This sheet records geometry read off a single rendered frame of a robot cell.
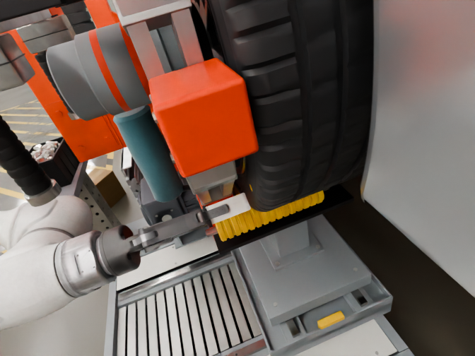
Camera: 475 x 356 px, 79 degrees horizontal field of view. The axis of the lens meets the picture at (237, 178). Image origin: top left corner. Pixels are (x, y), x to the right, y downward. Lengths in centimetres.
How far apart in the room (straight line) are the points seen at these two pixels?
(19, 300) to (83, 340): 83
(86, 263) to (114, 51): 32
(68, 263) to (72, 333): 90
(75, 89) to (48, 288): 30
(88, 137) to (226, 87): 90
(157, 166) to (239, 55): 52
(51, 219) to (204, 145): 43
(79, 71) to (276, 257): 68
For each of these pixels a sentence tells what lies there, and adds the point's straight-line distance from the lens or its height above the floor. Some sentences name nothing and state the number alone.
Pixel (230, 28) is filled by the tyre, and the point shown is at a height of 91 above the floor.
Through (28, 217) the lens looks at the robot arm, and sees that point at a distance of 64.
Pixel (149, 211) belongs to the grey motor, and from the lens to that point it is 101.
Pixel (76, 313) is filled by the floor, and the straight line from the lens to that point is 142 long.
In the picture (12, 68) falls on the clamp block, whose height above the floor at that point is 92.
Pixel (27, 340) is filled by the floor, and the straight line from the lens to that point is 150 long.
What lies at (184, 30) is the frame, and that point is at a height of 92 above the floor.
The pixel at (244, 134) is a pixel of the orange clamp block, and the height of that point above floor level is 84.
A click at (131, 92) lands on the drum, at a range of 53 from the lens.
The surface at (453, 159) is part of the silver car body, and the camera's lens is 20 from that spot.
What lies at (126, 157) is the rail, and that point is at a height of 39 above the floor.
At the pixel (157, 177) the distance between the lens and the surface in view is 77.
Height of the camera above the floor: 95
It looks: 36 degrees down
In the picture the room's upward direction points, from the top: 16 degrees counter-clockwise
